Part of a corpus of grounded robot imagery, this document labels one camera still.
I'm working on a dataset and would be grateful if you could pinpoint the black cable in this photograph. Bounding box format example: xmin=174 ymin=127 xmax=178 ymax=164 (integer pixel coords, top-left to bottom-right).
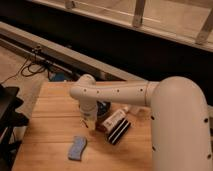
xmin=0 ymin=46 xmax=54 ymax=85

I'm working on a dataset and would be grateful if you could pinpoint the metal railing frame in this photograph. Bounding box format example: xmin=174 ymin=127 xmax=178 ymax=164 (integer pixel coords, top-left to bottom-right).
xmin=29 ymin=0 xmax=213 ymax=52

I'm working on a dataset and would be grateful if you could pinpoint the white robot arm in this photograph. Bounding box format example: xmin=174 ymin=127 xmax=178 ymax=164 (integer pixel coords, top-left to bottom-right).
xmin=70 ymin=74 xmax=213 ymax=171

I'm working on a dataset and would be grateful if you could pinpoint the black chair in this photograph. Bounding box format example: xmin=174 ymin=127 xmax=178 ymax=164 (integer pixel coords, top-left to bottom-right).
xmin=0 ymin=84 xmax=29 ymax=171

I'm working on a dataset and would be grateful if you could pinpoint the white plastic bottle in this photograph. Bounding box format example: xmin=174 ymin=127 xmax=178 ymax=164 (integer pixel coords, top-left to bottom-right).
xmin=102 ymin=107 xmax=129 ymax=133

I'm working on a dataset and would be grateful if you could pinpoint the dark blue bowl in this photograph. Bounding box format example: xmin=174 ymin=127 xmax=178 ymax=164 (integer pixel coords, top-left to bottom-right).
xmin=97 ymin=101 xmax=111 ymax=117

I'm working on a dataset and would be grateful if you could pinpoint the black white striped box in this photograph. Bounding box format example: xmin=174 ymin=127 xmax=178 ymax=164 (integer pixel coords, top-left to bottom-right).
xmin=107 ymin=119 xmax=131 ymax=145

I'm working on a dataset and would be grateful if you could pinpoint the blue sponge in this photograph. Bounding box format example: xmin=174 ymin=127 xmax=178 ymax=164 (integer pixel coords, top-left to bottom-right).
xmin=68 ymin=136 xmax=87 ymax=161

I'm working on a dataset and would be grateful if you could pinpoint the blue object on floor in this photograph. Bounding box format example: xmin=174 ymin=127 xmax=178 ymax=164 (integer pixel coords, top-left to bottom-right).
xmin=50 ymin=74 xmax=65 ymax=82

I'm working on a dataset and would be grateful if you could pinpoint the clear plastic measuring cup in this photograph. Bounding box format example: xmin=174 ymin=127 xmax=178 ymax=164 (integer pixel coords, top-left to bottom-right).
xmin=129 ymin=106 xmax=149 ymax=116

